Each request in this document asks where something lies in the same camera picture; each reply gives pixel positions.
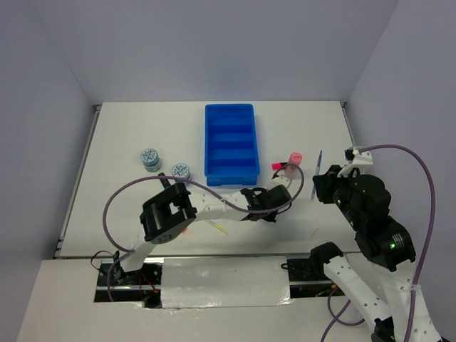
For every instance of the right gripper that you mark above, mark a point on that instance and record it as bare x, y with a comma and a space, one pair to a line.
324, 181

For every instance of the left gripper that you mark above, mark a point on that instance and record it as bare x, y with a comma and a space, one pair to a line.
271, 217

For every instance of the blue thin pen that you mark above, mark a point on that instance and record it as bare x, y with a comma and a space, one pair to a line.
317, 173

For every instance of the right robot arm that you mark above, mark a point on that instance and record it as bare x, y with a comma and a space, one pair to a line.
387, 245

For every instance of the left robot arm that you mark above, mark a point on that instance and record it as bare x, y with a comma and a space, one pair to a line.
166, 215

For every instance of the pink highlighter marker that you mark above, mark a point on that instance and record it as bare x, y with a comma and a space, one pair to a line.
278, 166

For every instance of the yellow thin pen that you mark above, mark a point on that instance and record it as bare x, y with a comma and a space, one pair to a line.
216, 226

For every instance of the blue compartment tray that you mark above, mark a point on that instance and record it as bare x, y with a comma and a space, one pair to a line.
230, 145

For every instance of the pink lidded jar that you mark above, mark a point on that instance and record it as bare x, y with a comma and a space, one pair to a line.
295, 159

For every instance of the blue patterned jar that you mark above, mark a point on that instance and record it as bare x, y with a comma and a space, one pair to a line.
181, 172
150, 160

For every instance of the blue highlighter marker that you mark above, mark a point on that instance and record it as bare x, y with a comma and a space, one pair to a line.
164, 181

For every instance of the white foil panel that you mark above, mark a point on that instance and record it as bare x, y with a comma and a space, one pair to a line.
223, 282

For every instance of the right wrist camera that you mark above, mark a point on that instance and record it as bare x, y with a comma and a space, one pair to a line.
358, 163

